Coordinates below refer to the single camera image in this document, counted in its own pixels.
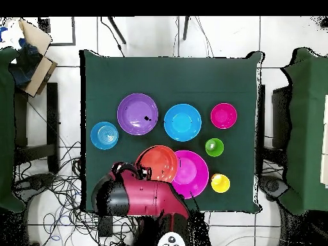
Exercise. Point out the large blue bowl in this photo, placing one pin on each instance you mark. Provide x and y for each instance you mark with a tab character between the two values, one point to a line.
182	123

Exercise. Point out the cardboard box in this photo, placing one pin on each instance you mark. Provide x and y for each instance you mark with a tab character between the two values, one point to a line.
36	36

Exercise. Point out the black square frame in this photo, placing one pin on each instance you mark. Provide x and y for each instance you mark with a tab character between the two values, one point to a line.
74	30

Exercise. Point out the green cup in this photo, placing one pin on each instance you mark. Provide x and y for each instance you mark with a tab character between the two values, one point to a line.
217	151

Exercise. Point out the grey pedestal foot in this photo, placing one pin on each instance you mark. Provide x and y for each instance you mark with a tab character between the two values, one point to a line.
36	180
273	185

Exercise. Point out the black chair frame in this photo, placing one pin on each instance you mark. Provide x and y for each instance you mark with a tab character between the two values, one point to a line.
261	115
52	115

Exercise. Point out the small pink bowl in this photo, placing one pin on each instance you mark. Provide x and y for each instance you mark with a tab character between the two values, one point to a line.
223	115

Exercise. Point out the green cloth side table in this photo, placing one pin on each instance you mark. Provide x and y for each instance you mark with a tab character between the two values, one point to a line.
6	128
307	128

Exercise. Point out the yellow cup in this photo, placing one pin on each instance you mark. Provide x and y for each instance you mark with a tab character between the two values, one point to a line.
221	184

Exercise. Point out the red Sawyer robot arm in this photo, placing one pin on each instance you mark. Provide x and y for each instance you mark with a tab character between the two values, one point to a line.
148	197

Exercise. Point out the large pink bowl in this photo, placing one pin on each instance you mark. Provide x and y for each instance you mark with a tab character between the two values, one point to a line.
194	174

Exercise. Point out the purple bowl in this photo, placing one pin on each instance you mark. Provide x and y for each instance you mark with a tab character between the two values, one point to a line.
133	110

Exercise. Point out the orange bowl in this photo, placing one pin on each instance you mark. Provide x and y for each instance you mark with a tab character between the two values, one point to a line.
161	161

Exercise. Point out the dark blue bag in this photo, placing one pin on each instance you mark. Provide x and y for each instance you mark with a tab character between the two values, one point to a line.
25	66

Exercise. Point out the small translucent blue bowl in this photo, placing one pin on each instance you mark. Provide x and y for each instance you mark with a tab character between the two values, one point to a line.
104	135

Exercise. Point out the black tripod leg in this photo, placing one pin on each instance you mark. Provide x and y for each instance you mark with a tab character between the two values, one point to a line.
116	30
186	28

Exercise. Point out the dark green tablecloth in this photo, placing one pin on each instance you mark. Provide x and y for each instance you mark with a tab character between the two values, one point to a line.
166	77

